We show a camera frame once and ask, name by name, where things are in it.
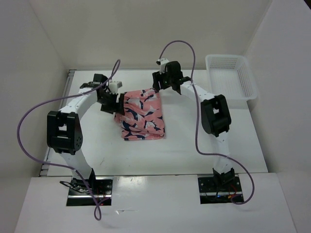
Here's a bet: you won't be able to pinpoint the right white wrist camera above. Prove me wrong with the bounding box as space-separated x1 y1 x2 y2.
156 58 170 74

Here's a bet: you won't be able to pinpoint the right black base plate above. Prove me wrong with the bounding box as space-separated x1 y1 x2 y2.
198 176 244 204

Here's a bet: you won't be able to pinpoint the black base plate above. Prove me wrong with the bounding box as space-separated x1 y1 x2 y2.
60 177 113 206
198 176 244 204

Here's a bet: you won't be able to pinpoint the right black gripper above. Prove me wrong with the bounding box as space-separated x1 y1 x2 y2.
152 68 173 91

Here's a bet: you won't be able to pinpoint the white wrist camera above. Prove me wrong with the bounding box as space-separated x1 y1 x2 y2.
156 58 170 74
107 81 122 94

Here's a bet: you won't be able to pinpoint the aluminium table edge rail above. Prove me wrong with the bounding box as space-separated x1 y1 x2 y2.
38 69 76 177

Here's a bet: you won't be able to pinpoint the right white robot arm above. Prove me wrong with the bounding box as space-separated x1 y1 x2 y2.
153 58 235 192

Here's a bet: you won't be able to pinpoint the white plastic mesh basket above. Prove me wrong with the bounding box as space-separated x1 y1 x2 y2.
205 54 258 101

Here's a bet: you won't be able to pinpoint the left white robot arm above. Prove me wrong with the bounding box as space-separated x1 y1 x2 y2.
47 74 124 194

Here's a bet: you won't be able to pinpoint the pink shark print shorts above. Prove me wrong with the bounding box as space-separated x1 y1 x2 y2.
114 88 165 141

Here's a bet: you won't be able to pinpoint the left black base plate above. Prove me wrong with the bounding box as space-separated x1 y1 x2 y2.
60 177 113 206

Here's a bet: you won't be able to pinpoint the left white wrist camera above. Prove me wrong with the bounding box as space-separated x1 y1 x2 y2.
107 81 122 94

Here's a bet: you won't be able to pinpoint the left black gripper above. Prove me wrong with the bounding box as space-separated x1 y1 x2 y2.
98 91 125 116

